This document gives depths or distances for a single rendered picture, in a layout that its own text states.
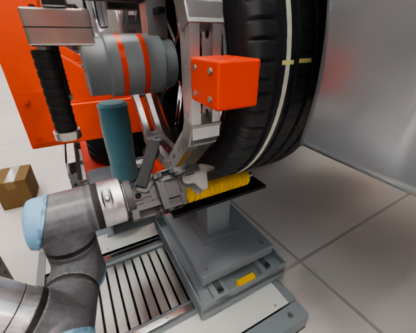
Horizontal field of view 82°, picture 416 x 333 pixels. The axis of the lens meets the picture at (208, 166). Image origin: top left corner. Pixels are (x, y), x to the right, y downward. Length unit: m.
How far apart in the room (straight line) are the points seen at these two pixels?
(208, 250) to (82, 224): 0.55
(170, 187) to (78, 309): 0.25
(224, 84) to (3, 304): 0.41
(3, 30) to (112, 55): 0.55
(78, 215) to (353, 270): 1.15
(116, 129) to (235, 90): 0.49
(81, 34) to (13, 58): 0.65
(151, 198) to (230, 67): 0.30
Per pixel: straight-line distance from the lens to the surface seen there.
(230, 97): 0.37
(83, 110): 1.12
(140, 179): 0.51
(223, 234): 0.97
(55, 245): 0.51
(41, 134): 1.14
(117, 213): 0.48
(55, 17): 0.46
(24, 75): 1.10
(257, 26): 0.44
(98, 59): 0.60
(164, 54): 0.63
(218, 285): 0.90
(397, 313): 1.27
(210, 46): 0.45
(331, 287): 1.22
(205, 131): 0.47
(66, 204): 0.48
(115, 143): 0.80
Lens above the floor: 0.91
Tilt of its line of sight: 28 degrees down
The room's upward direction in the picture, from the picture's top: straight up
